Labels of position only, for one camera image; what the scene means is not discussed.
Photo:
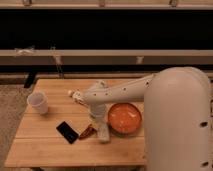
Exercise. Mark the orange bowl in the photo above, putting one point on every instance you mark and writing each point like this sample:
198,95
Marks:
124,118

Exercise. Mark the white plastic bottle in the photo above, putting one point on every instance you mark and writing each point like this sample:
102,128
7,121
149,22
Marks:
77,97

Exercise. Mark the black smartphone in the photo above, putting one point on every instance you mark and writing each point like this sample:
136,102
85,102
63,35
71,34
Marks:
67,132

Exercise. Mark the white paper cup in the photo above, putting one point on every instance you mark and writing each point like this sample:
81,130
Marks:
38,101

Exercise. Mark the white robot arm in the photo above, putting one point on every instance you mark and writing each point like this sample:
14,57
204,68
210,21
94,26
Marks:
177,116

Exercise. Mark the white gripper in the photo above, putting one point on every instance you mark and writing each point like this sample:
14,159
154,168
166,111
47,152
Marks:
97,114

